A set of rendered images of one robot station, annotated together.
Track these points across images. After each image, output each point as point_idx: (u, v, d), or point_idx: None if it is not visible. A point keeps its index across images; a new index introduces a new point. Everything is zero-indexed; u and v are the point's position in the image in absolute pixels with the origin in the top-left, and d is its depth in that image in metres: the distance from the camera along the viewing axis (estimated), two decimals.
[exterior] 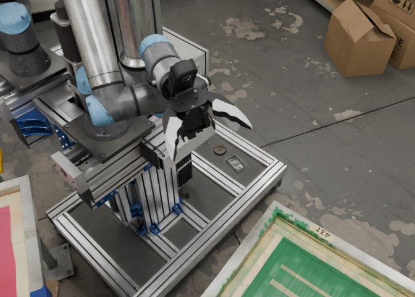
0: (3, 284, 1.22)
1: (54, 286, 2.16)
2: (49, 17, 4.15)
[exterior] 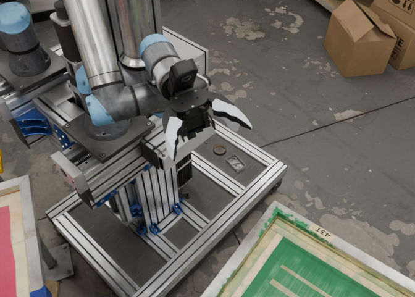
0: (3, 284, 1.22)
1: (54, 286, 2.16)
2: (49, 17, 4.15)
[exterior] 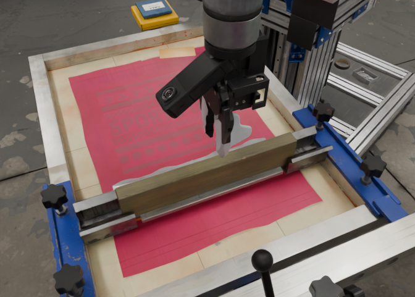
0: (241, 113, 0.95)
1: None
2: None
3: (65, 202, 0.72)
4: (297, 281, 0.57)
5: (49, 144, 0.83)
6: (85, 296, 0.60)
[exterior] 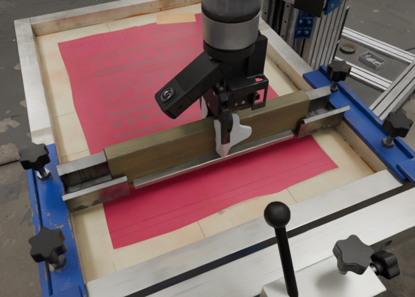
0: None
1: None
2: None
3: (48, 166, 0.63)
4: (315, 248, 0.49)
5: (33, 106, 0.75)
6: (68, 267, 0.51)
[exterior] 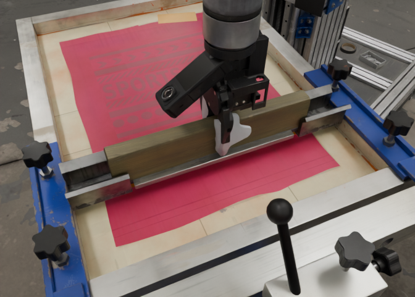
0: None
1: None
2: None
3: (50, 164, 0.64)
4: (317, 246, 0.49)
5: (34, 105, 0.75)
6: (71, 264, 0.52)
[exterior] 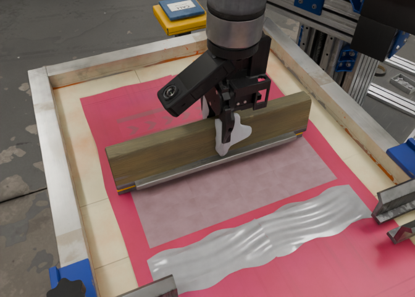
0: (310, 149, 0.71)
1: None
2: None
3: None
4: None
5: (56, 197, 0.60)
6: None
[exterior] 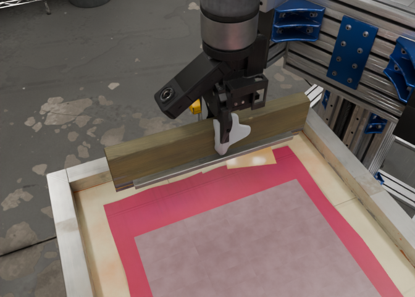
0: (365, 277, 0.64)
1: None
2: None
3: None
4: None
5: None
6: None
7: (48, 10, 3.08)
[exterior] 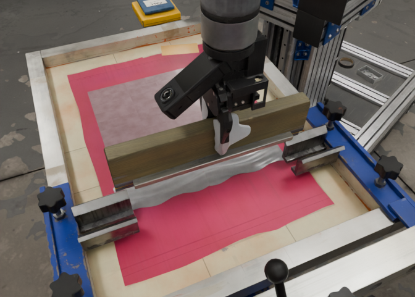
0: None
1: None
2: None
3: (63, 205, 0.68)
4: (312, 291, 0.54)
5: (46, 144, 0.79)
6: None
7: None
